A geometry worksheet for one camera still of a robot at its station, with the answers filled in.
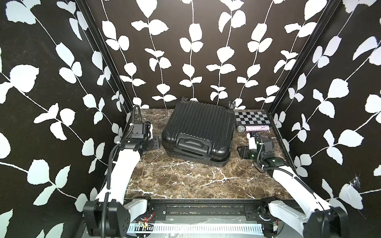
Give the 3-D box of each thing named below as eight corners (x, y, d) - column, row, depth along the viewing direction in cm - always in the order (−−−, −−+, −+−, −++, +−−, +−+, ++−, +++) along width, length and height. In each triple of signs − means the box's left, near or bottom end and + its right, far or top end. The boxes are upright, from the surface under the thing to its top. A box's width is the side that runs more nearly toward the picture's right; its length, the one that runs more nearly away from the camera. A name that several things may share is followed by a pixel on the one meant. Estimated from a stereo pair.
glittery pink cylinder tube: (237, 133, 109) (239, 129, 106) (236, 129, 112) (237, 125, 109) (268, 132, 110) (270, 128, 107) (266, 128, 113) (268, 124, 109)
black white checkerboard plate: (237, 124, 113) (238, 122, 112) (234, 112, 121) (235, 111, 120) (270, 124, 114) (271, 122, 112) (265, 113, 121) (266, 111, 120)
